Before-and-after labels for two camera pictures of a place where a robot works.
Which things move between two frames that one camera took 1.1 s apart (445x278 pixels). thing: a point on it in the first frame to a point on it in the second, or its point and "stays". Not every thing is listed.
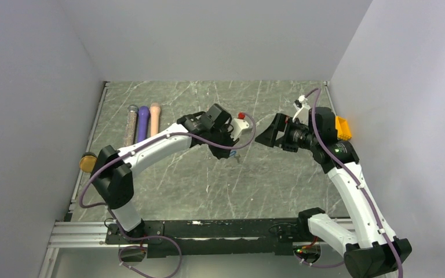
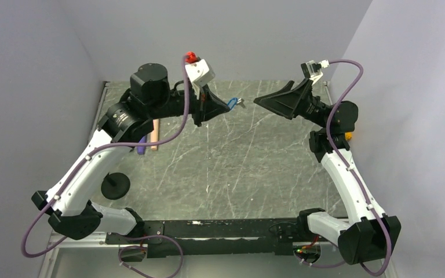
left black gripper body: [223, 136] to [197, 106]
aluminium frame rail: [74, 234] stays
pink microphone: [154, 109] stays
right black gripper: [281, 122] to [287, 103]
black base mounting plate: [221, 238] stays
